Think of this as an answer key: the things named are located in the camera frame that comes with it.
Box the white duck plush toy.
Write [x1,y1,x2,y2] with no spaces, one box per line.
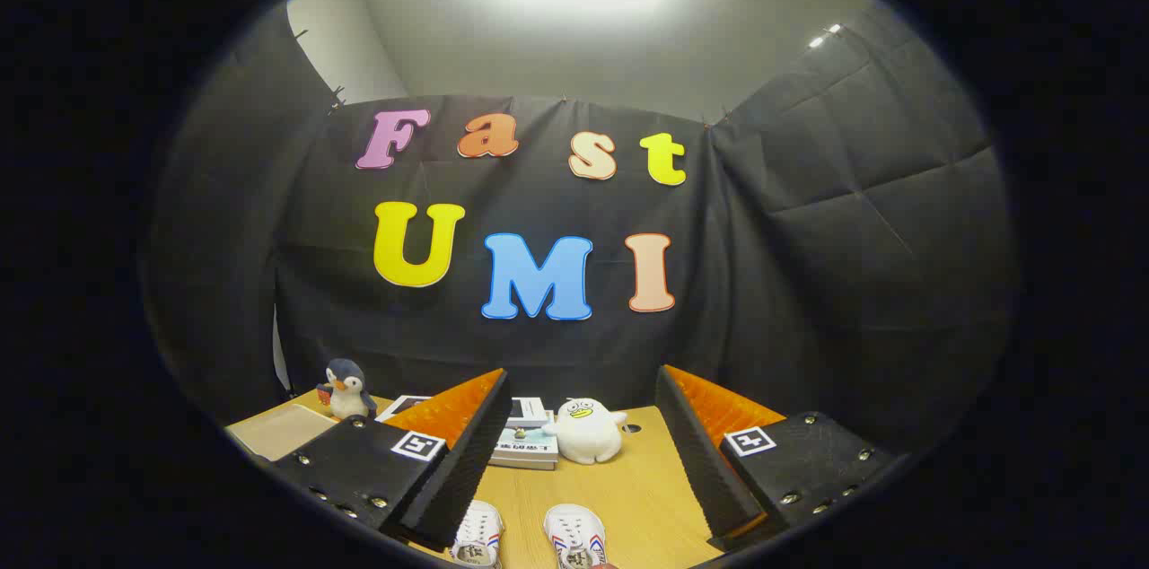
[542,398,628,466]

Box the white striped canvas shoe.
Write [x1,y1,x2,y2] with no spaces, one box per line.
[449,500,505,569]
[542,503,609,569]

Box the beige fabric storage box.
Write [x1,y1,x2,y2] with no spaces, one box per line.
[224,403,340,463]

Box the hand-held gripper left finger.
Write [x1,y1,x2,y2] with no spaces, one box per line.
[272,369,513,552]

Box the book with blue photo cover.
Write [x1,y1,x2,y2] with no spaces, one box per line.
[505,396,550,429]

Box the black backdrop cloth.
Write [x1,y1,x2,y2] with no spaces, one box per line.
[144,0,1020,453]

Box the book with teal landscape cover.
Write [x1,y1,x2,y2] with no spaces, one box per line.
[492,425,559,462]

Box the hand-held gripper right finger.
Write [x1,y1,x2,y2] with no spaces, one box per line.
[655,364,899,552]

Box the grey penguin plush toy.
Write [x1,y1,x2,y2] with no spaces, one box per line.
[316,358,378,421]

